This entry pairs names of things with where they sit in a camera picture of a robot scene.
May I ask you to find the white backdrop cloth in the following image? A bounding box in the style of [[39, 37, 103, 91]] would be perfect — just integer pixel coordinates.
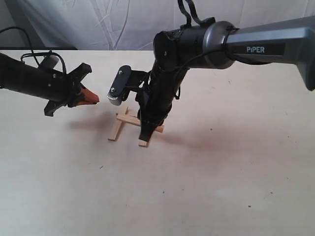
[[0, 0, 315, 50]]

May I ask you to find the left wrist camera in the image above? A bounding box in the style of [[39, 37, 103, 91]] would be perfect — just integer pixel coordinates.
[[39, 55, 59, 69]]

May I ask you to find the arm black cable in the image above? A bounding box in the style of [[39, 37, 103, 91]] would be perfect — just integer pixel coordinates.
[[0, 27, 68, 74], [177, 0, 215, 28]]

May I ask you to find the plain wood strip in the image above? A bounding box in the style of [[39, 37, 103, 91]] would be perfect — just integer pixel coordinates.
[[107, 106, 130, 142]]

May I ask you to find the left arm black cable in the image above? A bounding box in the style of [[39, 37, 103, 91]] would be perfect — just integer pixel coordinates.
[[0, 27, 68, 74]]

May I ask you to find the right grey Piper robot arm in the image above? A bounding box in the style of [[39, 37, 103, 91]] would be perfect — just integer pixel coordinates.
[[138, 16, 315, 141]]

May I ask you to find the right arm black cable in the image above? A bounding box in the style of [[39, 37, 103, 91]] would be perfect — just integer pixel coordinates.
[[177, 0, 215, 28]]

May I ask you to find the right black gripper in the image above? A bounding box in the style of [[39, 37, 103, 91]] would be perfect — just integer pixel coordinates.
[[137, 61, 182, 131]]

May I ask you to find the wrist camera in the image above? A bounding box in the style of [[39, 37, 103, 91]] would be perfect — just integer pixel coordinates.
[[106, 65, 151, 107], [39, 55, 59, 69]]

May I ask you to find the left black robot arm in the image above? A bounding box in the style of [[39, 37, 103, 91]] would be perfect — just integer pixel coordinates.
[[0, 51, 99, 117]]

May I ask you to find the grainy wood strip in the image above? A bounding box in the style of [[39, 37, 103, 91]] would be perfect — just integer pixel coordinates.
[[138, 130, 154, 148]]

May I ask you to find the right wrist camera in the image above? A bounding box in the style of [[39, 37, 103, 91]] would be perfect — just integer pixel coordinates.
[[106, 65, 151, 107]]

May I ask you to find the wood strip with two magnets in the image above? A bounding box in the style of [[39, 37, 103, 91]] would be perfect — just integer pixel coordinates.
[[123, 106, 138, 118]]

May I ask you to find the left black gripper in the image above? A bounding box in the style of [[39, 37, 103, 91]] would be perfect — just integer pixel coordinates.
[[39, 63, 99, 116]]

